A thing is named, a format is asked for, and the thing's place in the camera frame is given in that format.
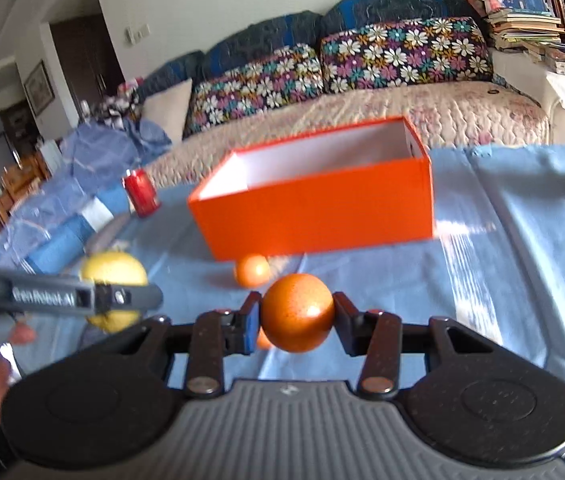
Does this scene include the large orange tomato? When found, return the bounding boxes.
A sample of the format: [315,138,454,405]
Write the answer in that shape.
[260,273,335,353]

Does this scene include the small orange fruit behind tomato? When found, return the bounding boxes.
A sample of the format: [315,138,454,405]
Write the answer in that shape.
[234,254,273,288]

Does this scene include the blue striped bedding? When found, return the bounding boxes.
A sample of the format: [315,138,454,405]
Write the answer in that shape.
[0,119,172,274]

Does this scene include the grey flat case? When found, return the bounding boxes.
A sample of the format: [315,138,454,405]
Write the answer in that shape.
[85,214,132,256]

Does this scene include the orange cardboard box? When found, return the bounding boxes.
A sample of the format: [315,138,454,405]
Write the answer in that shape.
[188,117,435,260]

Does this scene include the light blue tablecloth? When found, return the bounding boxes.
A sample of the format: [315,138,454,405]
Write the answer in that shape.
[11,143,565,476]

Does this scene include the red soda can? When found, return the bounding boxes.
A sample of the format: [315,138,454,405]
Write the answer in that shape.
[122,168,161,218]

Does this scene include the small framed picture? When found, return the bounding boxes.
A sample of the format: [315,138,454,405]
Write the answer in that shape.
[23,60,55,117]

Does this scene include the white pillow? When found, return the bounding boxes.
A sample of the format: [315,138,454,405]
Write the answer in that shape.
[142,79,192,144]

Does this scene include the quilted beige sofa cover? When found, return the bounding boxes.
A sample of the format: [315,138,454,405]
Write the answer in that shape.
[145,81,551,188]

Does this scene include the floral cushion left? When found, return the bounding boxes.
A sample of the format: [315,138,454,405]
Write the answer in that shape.
[185,44,323,136]

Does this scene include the floral cushion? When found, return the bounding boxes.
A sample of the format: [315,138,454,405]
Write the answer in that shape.
[320,16,493,93]
[185,44,323,136]

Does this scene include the floral cushion right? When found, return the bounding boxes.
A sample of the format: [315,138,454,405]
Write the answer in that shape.
[320,16,493,93]

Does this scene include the white side table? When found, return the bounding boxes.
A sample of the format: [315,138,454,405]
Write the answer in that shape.
[491,50,565,144]

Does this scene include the stack of books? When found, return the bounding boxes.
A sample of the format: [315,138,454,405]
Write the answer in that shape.
[457,0,565,82]

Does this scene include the wall light switch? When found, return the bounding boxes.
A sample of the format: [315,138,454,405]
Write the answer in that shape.
[125,24,151,46]

